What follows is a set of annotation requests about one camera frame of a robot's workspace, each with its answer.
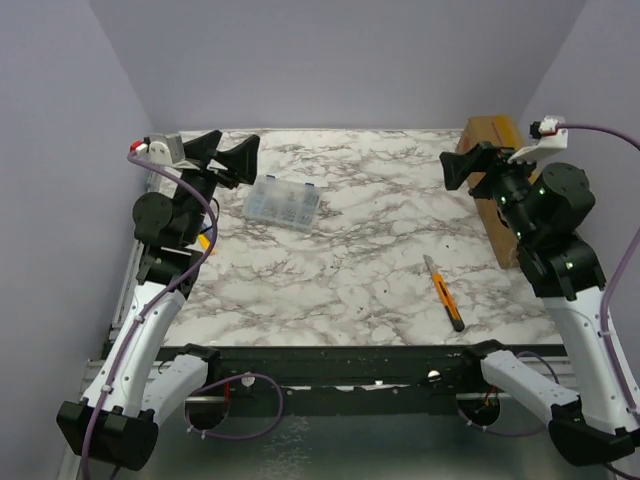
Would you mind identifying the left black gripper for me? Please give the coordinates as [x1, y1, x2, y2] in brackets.
[172, 130, 259, 244]

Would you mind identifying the orange utility knife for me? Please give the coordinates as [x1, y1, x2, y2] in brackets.
[423, 255, 465, 332]

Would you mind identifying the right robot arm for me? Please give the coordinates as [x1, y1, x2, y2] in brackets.
[439, 142, 639, 466]

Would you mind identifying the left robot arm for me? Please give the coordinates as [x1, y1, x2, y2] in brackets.
[56, 130, 260, 478]

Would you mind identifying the clear plastic screw box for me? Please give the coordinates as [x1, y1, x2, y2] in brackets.
[243, 175, 323, 232]

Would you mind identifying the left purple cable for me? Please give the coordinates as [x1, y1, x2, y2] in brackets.
[79, 149, 220, 480]

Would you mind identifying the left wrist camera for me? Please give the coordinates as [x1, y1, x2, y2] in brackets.
[129, 133, 186, 169]

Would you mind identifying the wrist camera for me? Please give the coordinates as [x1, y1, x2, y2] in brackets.
[129, 133, 186, 169]
[507, 116, 568, 164]

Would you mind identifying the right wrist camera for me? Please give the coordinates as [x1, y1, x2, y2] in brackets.
[507, 116, 568, 164]

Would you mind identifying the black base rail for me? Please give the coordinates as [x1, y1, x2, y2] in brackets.
[84, 340, 507, 428]

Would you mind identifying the aluminium frame rail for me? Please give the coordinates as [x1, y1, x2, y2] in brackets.
[59, 172, 166, 480]

